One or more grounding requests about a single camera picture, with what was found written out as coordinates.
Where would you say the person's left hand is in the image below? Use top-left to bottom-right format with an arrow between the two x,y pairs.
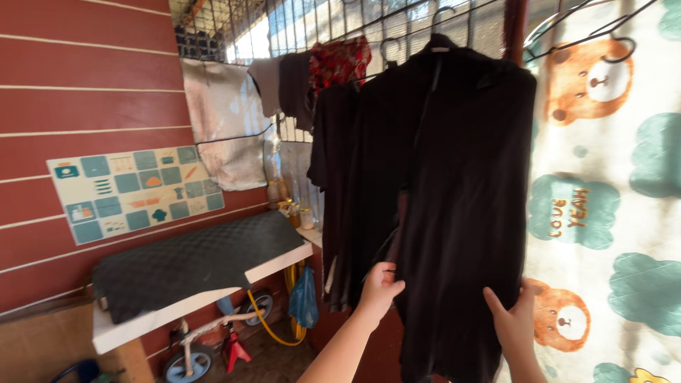
358,262 -> 406,328

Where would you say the person's right hand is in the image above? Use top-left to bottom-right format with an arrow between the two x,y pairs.
482,278 -> 535,362

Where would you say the large black garment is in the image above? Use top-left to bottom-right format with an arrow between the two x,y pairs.
395,33 -> 538,383

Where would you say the blue plastic bag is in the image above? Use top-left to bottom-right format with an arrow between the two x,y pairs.
288,265 -> 319,329

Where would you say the black hanging shirt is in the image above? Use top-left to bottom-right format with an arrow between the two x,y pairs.
332,52 -> 442,313

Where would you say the bear print blanket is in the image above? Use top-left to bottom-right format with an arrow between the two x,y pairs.
495,0 -> 681,383

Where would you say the small black hanging garment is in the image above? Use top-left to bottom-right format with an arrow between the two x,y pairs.
307,81 -> 362,299

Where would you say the red metal stand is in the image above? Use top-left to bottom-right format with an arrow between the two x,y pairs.
222,329 -> 253,374

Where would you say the white child's balance bike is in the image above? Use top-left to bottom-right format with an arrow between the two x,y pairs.
162,289 -> 275,383

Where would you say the clear plastic bottle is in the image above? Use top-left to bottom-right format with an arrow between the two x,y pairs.
263,134 -> 283,184

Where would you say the black textured rubber mat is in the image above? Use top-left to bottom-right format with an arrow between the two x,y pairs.
91,211 -> 305,325

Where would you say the white counter shelf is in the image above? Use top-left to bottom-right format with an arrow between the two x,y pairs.
92,240 -> 315,356

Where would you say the dark charcoal cloth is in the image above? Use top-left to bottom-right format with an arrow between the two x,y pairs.
279,51 -> 317,133

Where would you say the white silvery sheet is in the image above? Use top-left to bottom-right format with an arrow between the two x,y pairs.
181,57 -> 278,192

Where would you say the red floral garment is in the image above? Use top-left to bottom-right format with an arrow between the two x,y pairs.
310,35 -> 372,96

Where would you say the grey cloth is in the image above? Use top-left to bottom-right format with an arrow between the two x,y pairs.
247,57 -> 283,118

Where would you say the black clothes hanger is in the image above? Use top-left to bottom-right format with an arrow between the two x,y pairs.
379,38 -> 403,69
430,6 -> 458,39

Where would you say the metal window grille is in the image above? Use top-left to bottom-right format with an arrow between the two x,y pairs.
169,0 -> 507,144

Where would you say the brown metal pole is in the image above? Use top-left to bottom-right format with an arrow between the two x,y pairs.
503,0 -> 528,66

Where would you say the blue round object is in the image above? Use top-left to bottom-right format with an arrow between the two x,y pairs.
49,359 -> 103,383

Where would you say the brown wooden board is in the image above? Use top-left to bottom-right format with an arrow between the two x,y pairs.
0,302 -> 155,383

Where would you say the yellow hose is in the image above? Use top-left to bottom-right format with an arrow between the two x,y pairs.
246,260 -> 309,348

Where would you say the kitchen print wall sticker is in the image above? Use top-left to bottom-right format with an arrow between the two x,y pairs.
46,145 -> 226,246

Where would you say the bunch of black wire hangers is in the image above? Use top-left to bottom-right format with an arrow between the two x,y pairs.
523,0 -> 660,66

